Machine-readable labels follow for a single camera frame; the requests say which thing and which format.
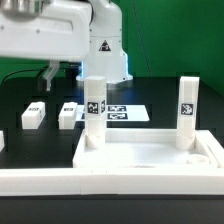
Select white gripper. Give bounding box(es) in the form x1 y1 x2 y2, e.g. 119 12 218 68
0 1 90 91

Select white obstacle wall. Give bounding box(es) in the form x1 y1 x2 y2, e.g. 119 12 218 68
0 131 5 152
0 168 224 196

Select white desk top tray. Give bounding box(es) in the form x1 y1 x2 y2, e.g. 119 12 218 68
73 128 224 169

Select white front obstacle wall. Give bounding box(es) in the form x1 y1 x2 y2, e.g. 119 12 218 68
0 168 224 196

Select white marker base plate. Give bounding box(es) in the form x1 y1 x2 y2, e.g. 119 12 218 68
75 104 150 123

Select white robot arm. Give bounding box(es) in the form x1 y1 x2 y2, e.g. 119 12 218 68
0 0 132 89

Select black cable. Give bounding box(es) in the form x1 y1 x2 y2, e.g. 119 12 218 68
0 66 51 86

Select white left obstacle wall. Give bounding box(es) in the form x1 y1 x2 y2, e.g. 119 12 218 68
0 131 5 152

